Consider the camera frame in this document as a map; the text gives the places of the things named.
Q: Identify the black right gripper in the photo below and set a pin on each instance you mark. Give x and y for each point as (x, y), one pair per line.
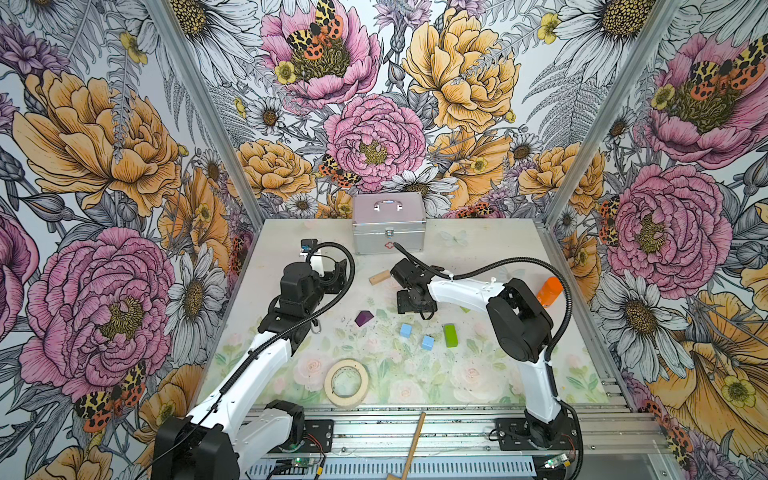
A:
(403, 304)

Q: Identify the wooden stick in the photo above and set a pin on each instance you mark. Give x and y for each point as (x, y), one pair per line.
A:
(411, 452)

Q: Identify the orange plastic cup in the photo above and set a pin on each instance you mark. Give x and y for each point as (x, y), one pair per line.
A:
(550, 291)

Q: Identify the silver first aid case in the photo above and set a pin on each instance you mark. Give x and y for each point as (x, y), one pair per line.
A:
(381, 220)

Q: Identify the natural wood plank block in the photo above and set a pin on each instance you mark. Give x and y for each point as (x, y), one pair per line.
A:
(379, 278)

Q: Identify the masking tape roll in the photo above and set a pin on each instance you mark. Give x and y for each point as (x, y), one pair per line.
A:
(346, 384)

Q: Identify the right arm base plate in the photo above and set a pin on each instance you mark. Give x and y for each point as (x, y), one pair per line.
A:
(521, 434)

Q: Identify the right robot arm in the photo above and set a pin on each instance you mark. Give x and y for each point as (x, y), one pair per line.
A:
(521, 324)

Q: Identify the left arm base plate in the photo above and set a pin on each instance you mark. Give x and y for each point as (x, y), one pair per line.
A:
(317, 438)

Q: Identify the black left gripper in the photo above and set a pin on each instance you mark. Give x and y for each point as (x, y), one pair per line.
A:
(337, 279)

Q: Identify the long green block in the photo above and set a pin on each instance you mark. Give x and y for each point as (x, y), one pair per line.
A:
(450, 336)

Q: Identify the purple wood block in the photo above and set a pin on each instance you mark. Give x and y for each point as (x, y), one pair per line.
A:
(363, 318)

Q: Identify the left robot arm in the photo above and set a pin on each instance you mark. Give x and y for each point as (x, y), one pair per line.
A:
(215, 440)

